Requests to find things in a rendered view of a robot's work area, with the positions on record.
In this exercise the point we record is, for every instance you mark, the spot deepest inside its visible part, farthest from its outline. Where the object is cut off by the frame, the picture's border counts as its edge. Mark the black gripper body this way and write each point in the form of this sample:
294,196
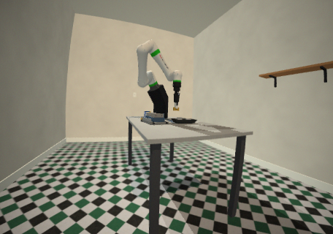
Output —
176,89

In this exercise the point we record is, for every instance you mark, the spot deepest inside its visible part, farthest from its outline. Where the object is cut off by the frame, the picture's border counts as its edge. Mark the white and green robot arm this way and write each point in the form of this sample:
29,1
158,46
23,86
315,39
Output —
148,78

